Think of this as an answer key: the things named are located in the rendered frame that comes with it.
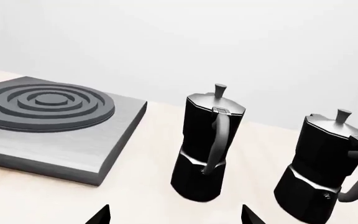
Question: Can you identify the black moka pot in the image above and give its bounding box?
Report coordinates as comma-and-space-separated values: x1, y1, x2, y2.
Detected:
273, 108, 358, 224
170, 82, 247, 203

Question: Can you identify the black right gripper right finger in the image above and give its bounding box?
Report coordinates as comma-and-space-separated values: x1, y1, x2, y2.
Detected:
241, 203, 269, 224

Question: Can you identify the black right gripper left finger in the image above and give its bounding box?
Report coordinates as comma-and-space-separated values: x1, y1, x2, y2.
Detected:
85, 203, 111, 224

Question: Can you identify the grey single-burner stove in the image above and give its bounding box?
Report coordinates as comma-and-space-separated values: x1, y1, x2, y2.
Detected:
0, 75, 148, 187

